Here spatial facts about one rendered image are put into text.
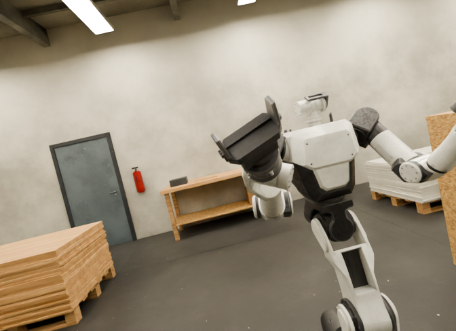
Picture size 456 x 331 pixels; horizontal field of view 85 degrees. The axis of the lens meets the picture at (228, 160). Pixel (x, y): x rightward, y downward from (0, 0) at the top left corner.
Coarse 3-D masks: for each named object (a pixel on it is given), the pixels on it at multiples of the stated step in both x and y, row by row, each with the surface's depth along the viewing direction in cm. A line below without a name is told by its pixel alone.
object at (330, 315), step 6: (324, 312) 139; (330, 312) 137; (336, 312) 136; (324, 318) 136; (330, 318) 133; (336, 318) 132; (324, 324) 134; (330, 324) 130; (336, 324) 128; (324, 330) 133; (330, 330) 128; (336, 330) 126
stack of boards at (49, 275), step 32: (96, 224) 327; (0, 256) 268; (32, 256) 240; (64, 256) 254; (96, 256) 310; (0, 288) 241; (32, 288) 242; (64, 288) 243; (96, 288) 294; (0, 320) 242; (32, 320) 242; (64, 320) 256
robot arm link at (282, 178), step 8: (280, 168) 57; (288, 168) 59; (248, 176) 62; (272, 176) 55; (280, 176) 59; (288, 176) 59; (264, 184) 63; (272, 184) 60; (280, 184) 60; (288, 184) 60
